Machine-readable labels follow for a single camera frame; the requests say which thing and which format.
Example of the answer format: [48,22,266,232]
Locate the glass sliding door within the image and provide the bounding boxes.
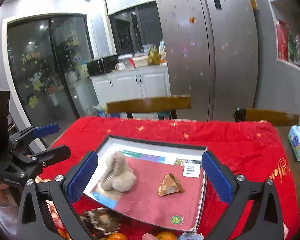
[7,14,98,129]

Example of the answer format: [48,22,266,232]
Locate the brown white frilly scrunchie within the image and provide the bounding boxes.
[79,207,121,239]

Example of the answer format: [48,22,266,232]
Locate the red blanket with bears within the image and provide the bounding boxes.
[41,116,299,239]

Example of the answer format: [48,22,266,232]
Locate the beige fluffy hair claw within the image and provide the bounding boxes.
[100,151,136,193]

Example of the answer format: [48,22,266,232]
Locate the black microwave oven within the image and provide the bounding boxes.
[87,54,119,76]

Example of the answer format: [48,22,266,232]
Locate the gold foil wrapped candy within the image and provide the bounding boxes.
[158,173,185,197]

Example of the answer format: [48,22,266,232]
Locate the wooden chair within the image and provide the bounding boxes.
[106,94,192,119]
[233,108,300,126]

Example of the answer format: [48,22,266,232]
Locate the black shallow box tray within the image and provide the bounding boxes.
[84,135,207,232]

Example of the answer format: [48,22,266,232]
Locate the white kitchen cabinet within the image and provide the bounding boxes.
[91,64,171,104]

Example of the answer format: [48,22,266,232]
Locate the silver double door refrigerator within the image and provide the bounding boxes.
[156,0,258,121]

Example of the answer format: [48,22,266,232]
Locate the white wall shelf unit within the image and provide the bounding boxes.
[268,0,300,71]

